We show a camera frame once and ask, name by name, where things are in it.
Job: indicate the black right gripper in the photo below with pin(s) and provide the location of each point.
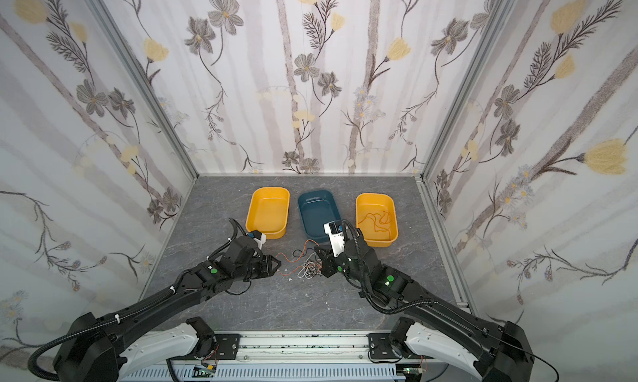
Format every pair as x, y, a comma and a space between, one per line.
330, 262

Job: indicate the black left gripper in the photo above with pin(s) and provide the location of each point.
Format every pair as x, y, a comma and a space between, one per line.
260, 265

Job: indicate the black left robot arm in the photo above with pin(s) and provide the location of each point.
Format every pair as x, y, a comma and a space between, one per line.
94, 347

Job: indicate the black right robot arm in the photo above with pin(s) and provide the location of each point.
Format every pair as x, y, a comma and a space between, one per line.
428, 325

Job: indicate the left yellow plastic tray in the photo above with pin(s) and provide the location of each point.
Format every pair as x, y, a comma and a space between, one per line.
268, 212

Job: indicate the yellow plastic tray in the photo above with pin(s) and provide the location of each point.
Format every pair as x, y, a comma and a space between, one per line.
376, 218
268, 212

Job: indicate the teal plastic tray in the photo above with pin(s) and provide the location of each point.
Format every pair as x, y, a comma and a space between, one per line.
317, 208

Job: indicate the right yellow plastic tray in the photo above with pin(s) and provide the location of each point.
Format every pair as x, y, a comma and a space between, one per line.
376, 218

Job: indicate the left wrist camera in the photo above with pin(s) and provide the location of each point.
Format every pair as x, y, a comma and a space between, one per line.
258, 237

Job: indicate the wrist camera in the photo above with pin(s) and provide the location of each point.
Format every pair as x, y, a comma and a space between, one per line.
258, 237
335, 233

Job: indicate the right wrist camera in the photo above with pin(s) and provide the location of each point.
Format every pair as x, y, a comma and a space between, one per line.
335, 233

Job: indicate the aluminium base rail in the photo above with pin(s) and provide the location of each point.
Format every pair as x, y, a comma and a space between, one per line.
301, 356

